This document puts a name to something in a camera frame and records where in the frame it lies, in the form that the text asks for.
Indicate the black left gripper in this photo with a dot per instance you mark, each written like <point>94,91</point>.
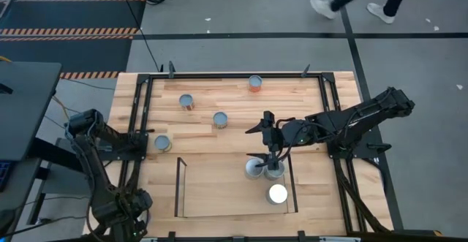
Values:
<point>139,202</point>

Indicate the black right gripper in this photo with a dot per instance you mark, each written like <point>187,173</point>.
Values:
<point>272,136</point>

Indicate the yellow corn can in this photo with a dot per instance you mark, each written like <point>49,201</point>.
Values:
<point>252,170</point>

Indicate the blue peas can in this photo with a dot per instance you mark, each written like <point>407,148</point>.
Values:
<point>279,174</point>

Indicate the black beans can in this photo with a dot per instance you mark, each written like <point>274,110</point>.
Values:
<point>220,119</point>

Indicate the teal tomato soup can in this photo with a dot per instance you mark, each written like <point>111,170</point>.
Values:
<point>276,194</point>

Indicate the green sliced peaches can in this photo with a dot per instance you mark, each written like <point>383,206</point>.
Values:
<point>162,143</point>

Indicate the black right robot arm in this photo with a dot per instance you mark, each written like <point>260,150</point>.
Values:
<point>365,114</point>

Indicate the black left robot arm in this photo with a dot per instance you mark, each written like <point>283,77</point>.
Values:
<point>95,169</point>

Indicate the wooden shelf board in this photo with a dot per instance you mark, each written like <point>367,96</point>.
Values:
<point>219,191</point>

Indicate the dark keyboard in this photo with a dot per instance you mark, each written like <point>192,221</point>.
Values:
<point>4,172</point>

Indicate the dark grey desk top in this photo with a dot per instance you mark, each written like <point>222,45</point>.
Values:
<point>29,110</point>

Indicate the person's white shoe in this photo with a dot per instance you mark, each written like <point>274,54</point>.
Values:
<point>321,7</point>
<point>378,11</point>

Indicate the black hazard-striped floor mat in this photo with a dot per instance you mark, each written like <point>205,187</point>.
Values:
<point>73,15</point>

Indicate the black metal shelf side frame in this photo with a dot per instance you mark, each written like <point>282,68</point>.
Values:
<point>176,198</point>
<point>294,194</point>

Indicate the black frame clamp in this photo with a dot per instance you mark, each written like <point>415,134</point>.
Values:
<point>171,236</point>
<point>305,72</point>
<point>301,236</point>

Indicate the black aluminium table frame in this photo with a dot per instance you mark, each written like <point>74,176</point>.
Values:
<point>234,75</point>

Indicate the black desk leg frame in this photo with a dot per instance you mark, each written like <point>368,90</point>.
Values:
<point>55,154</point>

